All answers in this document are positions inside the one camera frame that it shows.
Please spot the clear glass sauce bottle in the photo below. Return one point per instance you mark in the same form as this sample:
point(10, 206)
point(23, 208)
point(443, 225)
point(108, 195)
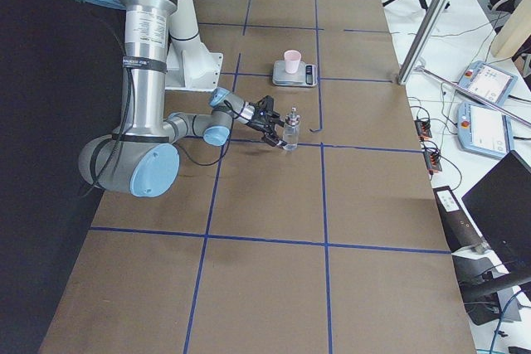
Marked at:
point(291, 130)

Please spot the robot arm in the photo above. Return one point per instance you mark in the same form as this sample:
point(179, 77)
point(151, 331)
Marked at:
point(170, 91)

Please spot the metal rod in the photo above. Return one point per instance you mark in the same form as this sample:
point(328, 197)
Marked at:
point(475, 97)

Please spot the orange connector block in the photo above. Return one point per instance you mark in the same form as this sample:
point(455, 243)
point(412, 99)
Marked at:
point(432, 157)
point(423, 128)

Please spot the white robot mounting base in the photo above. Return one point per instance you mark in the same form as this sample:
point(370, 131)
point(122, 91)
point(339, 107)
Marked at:
point(191, 66)

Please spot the lower teach pendant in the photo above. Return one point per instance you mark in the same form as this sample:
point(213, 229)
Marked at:
point(484, 131)

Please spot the pink paper cup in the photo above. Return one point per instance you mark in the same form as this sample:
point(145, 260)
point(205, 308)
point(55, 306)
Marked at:
point(292, 59)

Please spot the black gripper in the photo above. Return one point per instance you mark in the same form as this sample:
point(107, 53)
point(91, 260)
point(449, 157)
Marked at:
point(258, 120)

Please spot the black laptop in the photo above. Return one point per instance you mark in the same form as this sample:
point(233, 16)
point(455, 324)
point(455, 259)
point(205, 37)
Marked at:
point(499, 204)

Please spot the blue tape grid lines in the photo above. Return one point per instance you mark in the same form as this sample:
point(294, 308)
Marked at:
point(323, 205)

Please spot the aluminium frame post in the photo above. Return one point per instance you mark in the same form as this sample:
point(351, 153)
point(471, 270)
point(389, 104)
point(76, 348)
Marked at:
point(423, 34)

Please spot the black box with labels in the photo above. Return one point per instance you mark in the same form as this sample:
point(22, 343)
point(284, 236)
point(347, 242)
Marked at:
point(459, 230)

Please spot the teach pendant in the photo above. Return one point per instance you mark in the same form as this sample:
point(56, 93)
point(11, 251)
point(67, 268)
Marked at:
point(484, 131)
point(488, 82)

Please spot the digital kitchen scale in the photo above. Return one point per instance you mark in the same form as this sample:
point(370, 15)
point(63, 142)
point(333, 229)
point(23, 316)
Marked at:
point(305, 76)

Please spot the upper teach pendant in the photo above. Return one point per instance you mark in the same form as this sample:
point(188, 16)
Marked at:
point(488, 82)

